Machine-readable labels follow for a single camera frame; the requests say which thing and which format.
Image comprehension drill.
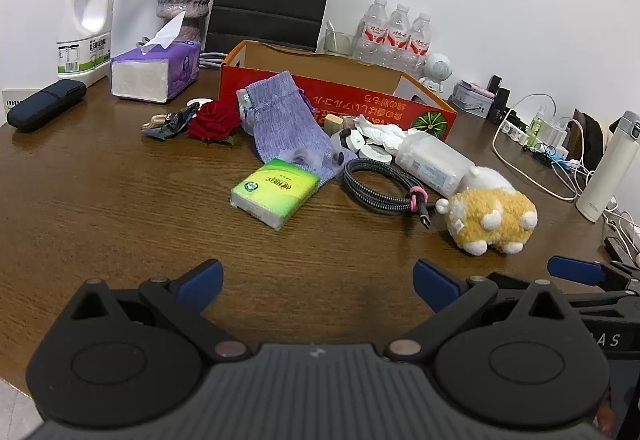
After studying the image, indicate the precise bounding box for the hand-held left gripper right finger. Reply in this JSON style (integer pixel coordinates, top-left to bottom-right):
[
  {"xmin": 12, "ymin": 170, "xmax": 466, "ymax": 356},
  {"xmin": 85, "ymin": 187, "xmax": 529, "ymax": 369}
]
[{"xmin": 386, "ymin": 259, "xmax": 577, "ymax": 364}]

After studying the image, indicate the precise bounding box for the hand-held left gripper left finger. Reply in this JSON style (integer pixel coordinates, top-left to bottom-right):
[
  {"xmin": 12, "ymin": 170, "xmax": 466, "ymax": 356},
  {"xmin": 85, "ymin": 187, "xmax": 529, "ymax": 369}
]
[{"xmin": 70, "ymin": 259, "xmax": 250, "ymax": 362}]

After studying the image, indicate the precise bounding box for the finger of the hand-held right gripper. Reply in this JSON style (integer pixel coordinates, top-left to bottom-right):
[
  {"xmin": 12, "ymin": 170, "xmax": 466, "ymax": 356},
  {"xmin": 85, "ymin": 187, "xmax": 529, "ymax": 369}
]
[{"xmin": 547, "ymin": 256, "xmax": 640, "ymax": 293}]

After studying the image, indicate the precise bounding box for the yellow plush toy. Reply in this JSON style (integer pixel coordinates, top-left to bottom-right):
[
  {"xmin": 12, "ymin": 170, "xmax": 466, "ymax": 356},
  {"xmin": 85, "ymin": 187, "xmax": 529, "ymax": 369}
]
[{"xmin": 435, "ymin": 167, "xmax": 539, "ymax": 256}]

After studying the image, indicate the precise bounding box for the black braided cable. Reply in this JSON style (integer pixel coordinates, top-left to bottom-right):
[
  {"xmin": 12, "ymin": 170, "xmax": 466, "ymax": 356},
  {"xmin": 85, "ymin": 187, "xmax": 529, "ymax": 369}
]
[{"xmin": 341, "ymin": 158, "xmax": 437, "ymax": 231}]

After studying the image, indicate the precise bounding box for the green tissue packet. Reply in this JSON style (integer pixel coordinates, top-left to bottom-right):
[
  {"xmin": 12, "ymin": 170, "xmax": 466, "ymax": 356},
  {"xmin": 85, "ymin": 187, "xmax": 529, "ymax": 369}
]
[{"xmin": 230, "ymin": 158, "xmax": 321, "ymax": 231}]

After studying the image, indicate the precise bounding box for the clear wet wipes pack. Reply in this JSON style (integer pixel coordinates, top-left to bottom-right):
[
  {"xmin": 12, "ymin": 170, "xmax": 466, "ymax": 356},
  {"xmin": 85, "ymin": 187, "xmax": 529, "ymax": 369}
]
[{"xmin": 394, "ymin": 130, "xmax": 476, "ymax": 199}]

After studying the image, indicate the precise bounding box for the white tissue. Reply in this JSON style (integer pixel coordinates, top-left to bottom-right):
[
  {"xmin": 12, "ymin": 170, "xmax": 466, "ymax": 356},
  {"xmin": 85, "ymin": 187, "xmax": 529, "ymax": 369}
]
[{"xmin": 351, "ymin": 115, "xmax": 417, "ymax": 155}]

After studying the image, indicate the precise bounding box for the dark snack wrapper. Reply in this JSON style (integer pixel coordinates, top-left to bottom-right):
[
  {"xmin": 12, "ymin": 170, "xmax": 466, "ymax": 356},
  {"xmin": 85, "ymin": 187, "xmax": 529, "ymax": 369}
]
[{"xmin": 141, "ymin": 102, "xmax": 202, "ymax": 141}]

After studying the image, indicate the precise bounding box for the purple knit pouch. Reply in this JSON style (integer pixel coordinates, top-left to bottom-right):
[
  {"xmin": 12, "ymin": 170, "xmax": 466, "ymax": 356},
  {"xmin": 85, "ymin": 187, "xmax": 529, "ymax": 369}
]
[{"xmin": 236, "ymin": 71, "xmax": 346, "ymax": 185}]

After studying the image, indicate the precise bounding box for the orange cardboard box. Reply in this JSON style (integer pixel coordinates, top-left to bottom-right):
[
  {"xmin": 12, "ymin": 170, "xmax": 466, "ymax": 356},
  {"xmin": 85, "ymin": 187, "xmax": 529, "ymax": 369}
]
[{"xmin": 219, "ymin": 40, "xmax": 458, "ymax": 143}]

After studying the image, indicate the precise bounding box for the white thermos bottle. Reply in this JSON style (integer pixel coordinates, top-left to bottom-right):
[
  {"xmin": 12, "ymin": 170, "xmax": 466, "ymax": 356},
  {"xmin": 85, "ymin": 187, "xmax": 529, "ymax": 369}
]
[{"xmin": 575, "ymin": 110, "xmax": 640, "ymax": 223}]

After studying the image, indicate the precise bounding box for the white round charger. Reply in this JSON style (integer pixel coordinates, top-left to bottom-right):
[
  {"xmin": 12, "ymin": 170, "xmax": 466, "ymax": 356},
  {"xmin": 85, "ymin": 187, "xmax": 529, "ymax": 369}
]
[{"xmin": 345, "ymin": 130, "xmax": 398, "ymax": 163}]

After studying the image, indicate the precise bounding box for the small green bottle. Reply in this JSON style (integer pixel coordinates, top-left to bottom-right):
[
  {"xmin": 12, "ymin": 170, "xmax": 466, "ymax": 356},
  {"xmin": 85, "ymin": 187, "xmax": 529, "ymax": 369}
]
[{"xmin": 525, "ymin": 106, "xmax": 549, "ymax": 147}]

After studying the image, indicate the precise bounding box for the red rose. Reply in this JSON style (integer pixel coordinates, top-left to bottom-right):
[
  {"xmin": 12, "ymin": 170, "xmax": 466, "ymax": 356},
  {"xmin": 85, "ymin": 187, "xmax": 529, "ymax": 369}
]
[{"xmin": 187, "ymin": 100, "xmax": 242, "ymax": 146}]

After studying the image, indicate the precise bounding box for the black small box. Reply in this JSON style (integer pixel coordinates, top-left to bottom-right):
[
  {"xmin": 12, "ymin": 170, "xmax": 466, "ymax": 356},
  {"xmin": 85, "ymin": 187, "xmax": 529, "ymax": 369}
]
[{"xmin": 486, "ymin": 74, "xmax": 512, "ymax": 125}]

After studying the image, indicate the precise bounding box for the small grey box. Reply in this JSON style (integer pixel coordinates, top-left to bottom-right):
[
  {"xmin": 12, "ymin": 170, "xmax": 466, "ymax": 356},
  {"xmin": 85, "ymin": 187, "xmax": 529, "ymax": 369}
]
[{"xmin": 449, "ymin": 80, "xmax": 496, "ymax": 113}]

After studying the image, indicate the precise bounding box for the white robot toy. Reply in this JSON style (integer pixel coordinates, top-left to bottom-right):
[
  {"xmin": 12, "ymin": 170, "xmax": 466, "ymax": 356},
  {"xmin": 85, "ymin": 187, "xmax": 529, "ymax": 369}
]
[{"xmin": 417, "ymin": 52, "xmax": 454, "ymax": 93}]

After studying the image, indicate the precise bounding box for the purple tissue box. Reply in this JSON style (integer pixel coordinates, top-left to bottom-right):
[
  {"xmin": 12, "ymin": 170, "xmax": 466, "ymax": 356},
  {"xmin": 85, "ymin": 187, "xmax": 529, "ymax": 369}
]
[{"xmin": 110, "ymin": 12, "xmax": 202, "ymax": 102}]

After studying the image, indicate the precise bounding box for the dark blue glasses case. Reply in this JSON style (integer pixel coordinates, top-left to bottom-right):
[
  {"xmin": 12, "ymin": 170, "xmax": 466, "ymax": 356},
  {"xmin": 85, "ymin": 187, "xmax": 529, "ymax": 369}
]
[{"xmin": 6, "ymin": 79, "xmax": 88, "ymax": 133}]

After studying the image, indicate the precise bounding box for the water bottle red label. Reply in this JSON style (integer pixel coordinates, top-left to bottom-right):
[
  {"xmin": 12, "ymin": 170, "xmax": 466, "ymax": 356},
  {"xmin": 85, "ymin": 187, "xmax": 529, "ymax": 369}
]
[
  {"xmin": 355, "ymin": 0, "xmax": 391, "ymax": 63},
  {"xmin": 386, "ymin": 4, "xmax": 414, "ymax": 66},
  {"xmin": 407, "ymin": 12, "xmax": 434, "ymax": 70}
]

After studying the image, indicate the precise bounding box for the clear glass cup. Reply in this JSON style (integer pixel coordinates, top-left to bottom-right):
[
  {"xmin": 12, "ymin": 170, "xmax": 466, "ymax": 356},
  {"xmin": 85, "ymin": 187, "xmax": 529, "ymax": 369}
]
[{"xmin": 323, "ymin": 22, "xmax": 357, "ymax": 57}]

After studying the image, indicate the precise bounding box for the white plastic jug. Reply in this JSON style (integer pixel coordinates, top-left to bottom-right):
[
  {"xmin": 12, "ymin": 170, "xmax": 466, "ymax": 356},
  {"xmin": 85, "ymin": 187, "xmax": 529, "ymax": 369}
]
[{"xmin": 56, "ymin": 0, "xmax": 115, "ymax": 88}]

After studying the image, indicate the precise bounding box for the white cable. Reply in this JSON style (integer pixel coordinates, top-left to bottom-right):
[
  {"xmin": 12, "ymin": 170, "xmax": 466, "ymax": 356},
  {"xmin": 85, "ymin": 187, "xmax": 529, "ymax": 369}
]
[{"xmin": 492, "ymin": 93, "xmax": 583, "ymax": 201}]

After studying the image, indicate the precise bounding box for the grey coiled cable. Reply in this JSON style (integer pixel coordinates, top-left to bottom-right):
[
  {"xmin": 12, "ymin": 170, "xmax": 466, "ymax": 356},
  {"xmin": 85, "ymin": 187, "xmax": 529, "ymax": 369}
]
[{"xmin": 197, "ymin": 50, "xmax": 232, "ymax": 70}]

